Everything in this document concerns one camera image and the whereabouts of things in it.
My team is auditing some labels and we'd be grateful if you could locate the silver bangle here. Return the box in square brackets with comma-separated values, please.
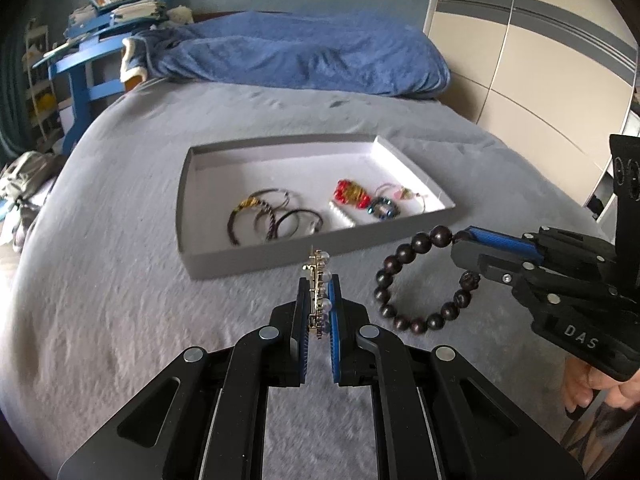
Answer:
[249, 188, 295, 212]
[253, 199, 292, 242]

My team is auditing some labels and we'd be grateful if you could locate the blue bead bracelet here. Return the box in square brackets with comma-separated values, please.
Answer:
[367, 197, 401, 221]

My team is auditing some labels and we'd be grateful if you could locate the teal curtain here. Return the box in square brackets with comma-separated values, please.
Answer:
[0, 34, 29, 172]

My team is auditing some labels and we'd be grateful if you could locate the white crumpled cloth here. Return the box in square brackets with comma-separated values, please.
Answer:
[167, 3, 195, 25]

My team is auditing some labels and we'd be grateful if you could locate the black cord bracelet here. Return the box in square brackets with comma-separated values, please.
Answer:
[275, 206, 325, 240]

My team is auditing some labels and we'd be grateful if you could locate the red bead gold ornament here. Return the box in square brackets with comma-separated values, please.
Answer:
[333, 178, 371, 210]

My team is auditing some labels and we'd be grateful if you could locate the blue blanket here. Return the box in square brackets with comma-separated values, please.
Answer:
[122, 10, 451, 99]

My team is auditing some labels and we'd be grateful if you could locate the white shelf rack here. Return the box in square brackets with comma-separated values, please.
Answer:
[22, 19, 62, 142]

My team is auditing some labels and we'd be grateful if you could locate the white pearl bracelet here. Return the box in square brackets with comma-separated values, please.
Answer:
[327, 199, 357, 230]

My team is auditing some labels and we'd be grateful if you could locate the beige wardrobe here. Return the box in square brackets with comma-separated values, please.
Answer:
[422, 0, 640, 222]

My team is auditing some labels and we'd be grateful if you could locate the blue desk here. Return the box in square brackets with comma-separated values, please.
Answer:
[32, 0, 174, 157]

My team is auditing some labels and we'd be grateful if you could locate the grey clothes pile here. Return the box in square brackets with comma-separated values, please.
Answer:
[0, 150, 64, 254]

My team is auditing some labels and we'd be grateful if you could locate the grey cardboard box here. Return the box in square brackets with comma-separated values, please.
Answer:
[176, 133, 457, 281]

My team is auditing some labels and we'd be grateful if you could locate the grey fleece bed blanket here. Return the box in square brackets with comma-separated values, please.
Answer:
[0, 80, 615, 480]

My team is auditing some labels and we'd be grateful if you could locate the pink bead bracelet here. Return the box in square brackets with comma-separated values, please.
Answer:
[375, 183, 431, 214]

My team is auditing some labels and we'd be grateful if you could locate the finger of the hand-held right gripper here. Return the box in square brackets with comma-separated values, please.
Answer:
[456, 226, 617, 267]
[449, 241, 545, 289]

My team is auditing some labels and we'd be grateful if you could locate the dark wooden bead bracelet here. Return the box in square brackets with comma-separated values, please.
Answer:
[373, 226, 474, 335]

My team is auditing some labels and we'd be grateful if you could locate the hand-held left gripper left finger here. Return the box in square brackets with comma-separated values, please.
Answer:
[57, 276, 313, 480]

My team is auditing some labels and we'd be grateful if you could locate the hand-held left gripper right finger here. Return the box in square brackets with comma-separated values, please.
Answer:
[327, 275, 586, 480]

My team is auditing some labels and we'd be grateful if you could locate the person's right hand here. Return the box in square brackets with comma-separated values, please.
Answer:
[562, 357, 640, 411]

